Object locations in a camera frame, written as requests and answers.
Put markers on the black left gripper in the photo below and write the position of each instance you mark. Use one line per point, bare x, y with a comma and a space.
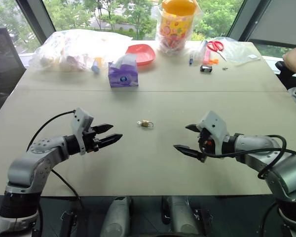
90, 140

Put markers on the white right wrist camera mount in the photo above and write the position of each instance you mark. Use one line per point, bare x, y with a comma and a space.
215, 128

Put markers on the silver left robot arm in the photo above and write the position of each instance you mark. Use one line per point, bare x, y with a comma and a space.
37, 160

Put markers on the orange lidded jar in bag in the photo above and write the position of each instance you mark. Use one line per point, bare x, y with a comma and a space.
175, 27

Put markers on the pink eraser stick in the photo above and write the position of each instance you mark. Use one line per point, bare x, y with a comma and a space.
207, 56

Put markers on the blue pen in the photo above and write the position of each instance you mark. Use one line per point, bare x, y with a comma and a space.
191, 60

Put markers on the clear flat plastic bag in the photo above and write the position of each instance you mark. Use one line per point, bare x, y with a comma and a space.
239, 50

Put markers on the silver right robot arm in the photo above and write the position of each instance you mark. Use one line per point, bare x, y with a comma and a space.
273, 158

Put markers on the large clear bag of items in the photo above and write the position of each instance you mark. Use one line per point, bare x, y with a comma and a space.
71, 49

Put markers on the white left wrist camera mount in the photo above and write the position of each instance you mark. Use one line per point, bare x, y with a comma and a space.
80, 121

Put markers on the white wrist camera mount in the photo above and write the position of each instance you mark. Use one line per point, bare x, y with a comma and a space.
215, 128
80, 121

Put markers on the red plastic plate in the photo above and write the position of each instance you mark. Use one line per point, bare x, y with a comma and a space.
141, 54

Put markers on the grey rounded robot leg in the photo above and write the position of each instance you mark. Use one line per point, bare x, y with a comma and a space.
181, 217
117, 217

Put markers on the purple tissue box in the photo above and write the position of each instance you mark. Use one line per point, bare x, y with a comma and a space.
123, 75

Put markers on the blue yellow glue tube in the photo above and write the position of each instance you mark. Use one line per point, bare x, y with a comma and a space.
96, 66

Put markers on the small orange clip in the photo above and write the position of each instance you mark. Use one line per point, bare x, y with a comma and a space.
214, 61

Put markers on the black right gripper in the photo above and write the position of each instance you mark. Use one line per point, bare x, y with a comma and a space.
207, 142

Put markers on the small black box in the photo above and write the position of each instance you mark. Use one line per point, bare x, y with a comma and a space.
206, 68

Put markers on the small brass padlock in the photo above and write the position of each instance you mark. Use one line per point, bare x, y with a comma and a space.
146, 123

